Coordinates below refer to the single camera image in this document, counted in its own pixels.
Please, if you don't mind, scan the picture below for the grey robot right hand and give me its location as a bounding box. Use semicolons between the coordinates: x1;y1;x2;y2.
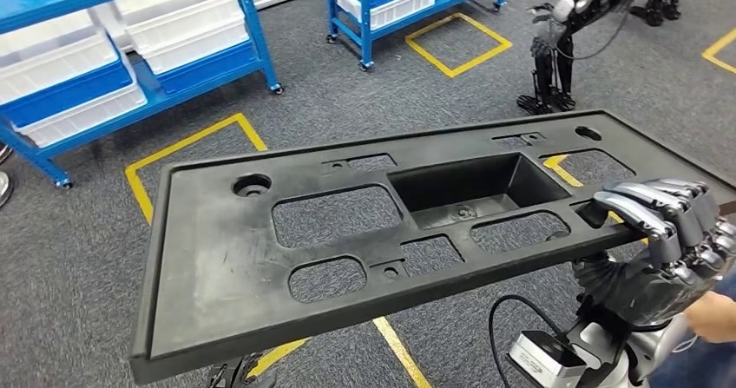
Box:
572;177;736;329

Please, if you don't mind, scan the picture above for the person's hand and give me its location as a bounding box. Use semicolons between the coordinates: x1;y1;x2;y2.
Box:
682;291;736;345

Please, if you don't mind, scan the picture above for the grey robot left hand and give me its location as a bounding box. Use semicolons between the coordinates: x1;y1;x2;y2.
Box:
207;353;279;388

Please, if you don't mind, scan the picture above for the black plastic panel part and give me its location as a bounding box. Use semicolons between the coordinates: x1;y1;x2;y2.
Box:
128;109;736;386

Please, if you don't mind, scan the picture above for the yellow floor tape square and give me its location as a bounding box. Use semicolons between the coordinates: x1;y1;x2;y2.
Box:
246;315;433;388
123;112;270;227

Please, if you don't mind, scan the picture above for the black humanoid robot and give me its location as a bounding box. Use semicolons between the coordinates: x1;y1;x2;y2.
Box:
628;0;691;29
516;0;662;117

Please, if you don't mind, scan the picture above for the white plastic bin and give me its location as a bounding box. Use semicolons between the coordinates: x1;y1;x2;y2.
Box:
12;82;149;150
0;8;120;108
90;0;243;47
136;16;253;78
335;0;440;32

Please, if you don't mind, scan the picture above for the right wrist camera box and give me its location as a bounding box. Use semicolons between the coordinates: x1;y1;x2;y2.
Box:
508;330;589;388

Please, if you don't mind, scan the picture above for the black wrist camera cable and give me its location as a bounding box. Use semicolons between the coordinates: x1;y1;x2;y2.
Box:
487;293;577;388

